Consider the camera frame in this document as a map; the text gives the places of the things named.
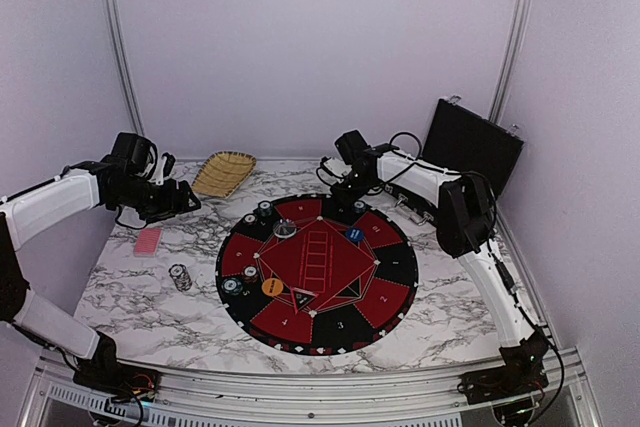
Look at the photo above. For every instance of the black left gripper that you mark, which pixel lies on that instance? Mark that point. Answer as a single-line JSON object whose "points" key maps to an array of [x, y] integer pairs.
{"points": [[171, 206]]}

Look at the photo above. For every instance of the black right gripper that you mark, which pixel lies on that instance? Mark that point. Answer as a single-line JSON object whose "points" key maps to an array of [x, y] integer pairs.
{"points": [[345, 200]]}

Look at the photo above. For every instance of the blue round blind button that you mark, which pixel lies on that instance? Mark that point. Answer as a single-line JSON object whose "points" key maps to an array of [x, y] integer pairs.
{"points": [[354, 235]]}

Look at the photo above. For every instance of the blue green chip stack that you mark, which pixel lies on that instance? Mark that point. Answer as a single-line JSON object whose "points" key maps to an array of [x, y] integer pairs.
{"points": [[249, 219]]}

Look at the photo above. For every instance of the clear round dealer button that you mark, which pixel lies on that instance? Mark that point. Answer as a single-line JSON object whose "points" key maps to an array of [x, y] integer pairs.
{"points": [[284, 229]]}

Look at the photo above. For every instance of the single blue green chip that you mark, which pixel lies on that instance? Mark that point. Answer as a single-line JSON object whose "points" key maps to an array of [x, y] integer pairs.
{"points": [[265, 209]]}

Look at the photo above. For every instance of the small orange black chip pile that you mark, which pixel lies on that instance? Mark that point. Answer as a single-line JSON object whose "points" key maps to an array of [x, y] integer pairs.
{"points": [[250, 274]]}

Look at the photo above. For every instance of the blue green chip pile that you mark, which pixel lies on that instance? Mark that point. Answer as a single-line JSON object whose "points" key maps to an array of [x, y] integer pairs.
{"points": [[231, 286], [359, 207]]}

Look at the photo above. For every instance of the black triangular button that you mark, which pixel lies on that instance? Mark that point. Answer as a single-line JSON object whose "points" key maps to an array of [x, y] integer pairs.
{"points": [[301, 298]]}

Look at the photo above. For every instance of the orange round blind button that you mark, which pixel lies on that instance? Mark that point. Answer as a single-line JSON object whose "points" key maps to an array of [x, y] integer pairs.
{"points": [[272, 287]]}

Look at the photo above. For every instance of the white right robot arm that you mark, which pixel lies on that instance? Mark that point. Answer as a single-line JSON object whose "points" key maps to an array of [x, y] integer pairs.
{"points": [[465, 221]]}

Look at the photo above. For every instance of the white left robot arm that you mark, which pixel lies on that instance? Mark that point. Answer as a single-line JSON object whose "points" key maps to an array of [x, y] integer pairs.
{"points": [[132, 175]]}

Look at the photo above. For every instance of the woven bamboo tray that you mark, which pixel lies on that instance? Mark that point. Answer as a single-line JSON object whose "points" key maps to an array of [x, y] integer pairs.
{"points": [[223, 173]]}

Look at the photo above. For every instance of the red playing card deck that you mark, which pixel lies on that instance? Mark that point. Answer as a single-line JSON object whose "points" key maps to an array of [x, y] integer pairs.
{"points": [[147, 242]]}

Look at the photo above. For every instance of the white black chip stack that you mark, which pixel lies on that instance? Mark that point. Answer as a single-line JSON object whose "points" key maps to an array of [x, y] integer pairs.
{"points": [[180, 276]]}

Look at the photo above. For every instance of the round red black poker mat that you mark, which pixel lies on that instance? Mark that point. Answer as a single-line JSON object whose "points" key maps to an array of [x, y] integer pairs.
{"points": [[364, 289]]}

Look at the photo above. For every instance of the black poker chip case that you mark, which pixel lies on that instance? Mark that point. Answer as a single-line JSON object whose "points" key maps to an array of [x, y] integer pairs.
{"points": [[461, 140]]}

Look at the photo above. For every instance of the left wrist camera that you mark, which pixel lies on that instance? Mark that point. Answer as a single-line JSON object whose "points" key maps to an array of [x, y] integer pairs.
{"points": [[162, 169]]}

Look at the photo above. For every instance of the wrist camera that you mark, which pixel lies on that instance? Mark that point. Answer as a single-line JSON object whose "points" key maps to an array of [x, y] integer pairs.
{"points": [[162, 169], [350, 146]]}

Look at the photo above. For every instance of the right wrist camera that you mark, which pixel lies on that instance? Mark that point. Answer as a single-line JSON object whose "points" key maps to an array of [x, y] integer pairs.
{"points": [[350, 146]]}

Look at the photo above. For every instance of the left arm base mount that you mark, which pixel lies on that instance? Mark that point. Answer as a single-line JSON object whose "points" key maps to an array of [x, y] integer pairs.
{"points": [[105, 373]]}

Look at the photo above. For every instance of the right aluminium wall post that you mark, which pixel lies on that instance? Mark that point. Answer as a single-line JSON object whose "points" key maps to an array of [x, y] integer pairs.
{"points": [[514, 45]]}

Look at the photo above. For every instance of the aluminium wall post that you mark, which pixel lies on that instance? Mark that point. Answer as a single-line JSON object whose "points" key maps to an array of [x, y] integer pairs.
{"points": [[122, 65], [514, 45]]}

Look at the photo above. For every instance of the left aluminium wall post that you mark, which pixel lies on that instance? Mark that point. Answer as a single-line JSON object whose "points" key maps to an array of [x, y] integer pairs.
{"points": [[122, 65]]}

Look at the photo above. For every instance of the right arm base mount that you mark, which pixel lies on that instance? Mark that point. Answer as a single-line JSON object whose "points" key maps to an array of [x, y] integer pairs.
{"points": [[521, 373]]}

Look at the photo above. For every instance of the aluminium front rail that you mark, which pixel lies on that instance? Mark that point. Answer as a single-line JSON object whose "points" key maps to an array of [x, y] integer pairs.
{"points": [[421, 397]]}

